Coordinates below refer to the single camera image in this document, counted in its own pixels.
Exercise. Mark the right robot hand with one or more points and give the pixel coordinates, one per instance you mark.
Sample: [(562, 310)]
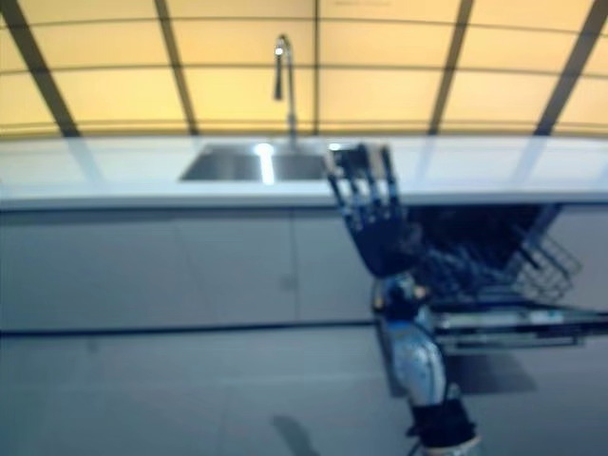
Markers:
[(375, 228)]

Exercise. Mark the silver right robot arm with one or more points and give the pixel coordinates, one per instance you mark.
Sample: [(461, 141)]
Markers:
[(418, 361)]

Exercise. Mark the open dishwasher door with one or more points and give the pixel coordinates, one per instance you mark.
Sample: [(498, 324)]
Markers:
[(513, 323)]

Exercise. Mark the stainless steel sink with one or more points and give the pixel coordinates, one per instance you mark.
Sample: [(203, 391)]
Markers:
[(256, 164)]

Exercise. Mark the chrome kitchen faucet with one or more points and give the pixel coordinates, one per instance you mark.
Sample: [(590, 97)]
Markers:
[(286, 85)]

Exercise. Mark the grey base cabinet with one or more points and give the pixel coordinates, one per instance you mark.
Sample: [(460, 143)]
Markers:
[(190, 266)]

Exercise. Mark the white countertop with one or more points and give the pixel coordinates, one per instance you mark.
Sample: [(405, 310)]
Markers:
[(142, 171)]

